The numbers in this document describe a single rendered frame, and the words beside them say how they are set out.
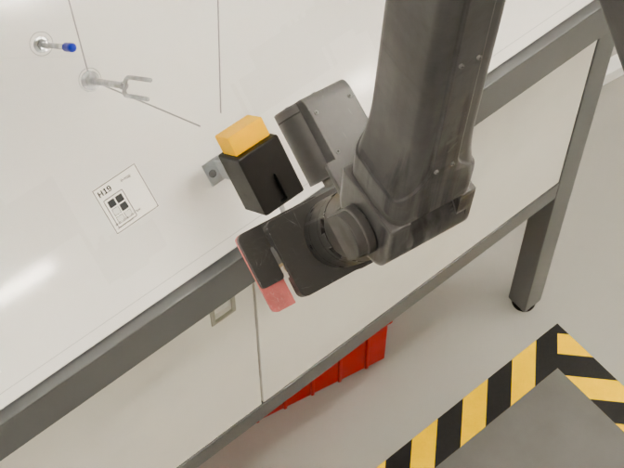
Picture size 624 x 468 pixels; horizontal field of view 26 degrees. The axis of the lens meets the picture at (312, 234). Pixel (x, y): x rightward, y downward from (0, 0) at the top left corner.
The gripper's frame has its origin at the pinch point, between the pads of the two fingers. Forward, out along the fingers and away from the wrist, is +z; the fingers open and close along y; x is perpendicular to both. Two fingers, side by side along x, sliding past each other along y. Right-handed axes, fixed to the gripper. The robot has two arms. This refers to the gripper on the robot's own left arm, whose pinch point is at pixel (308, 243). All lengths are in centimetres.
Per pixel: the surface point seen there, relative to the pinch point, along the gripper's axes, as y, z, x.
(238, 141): -1.2, 9.0, -11.0
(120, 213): 9.9, 17.7, -10.5
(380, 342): -32, 99, 22
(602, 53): -59, 44, -3
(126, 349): 14.8, 22.6, 1.4
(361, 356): -29, 101, 23
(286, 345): -7, 55, 12
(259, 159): -2.2, 9.2, -8.7
